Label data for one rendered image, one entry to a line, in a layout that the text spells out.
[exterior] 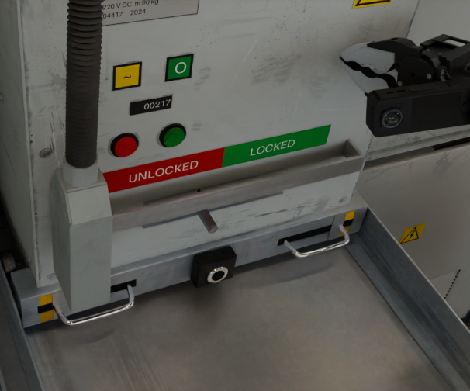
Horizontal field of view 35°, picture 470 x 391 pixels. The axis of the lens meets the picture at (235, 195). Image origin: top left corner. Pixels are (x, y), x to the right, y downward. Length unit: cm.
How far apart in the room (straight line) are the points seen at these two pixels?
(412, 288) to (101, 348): 46
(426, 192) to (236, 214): 67
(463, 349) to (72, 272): 56
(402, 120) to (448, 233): 104
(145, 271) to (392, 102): 43
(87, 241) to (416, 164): 89
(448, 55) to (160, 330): 53
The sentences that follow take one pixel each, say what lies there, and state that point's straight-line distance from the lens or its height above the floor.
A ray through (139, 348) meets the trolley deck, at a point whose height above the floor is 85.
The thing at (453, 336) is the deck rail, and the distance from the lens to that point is 111.
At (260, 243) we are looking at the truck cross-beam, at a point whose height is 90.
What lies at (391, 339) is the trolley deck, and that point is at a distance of 112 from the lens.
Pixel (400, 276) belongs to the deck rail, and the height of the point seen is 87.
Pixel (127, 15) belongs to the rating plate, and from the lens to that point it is 77.
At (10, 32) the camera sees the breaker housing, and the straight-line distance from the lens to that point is 79.
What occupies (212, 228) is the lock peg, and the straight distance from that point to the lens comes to 95.
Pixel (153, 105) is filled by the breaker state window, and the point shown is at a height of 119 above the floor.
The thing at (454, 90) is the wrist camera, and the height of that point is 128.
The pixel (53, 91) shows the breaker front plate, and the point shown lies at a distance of 79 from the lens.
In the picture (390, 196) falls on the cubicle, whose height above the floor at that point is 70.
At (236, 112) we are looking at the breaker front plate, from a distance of 91.
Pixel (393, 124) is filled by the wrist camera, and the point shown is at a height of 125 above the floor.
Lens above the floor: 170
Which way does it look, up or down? 43 degrees down
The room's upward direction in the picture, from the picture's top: 11 degrees clockwise
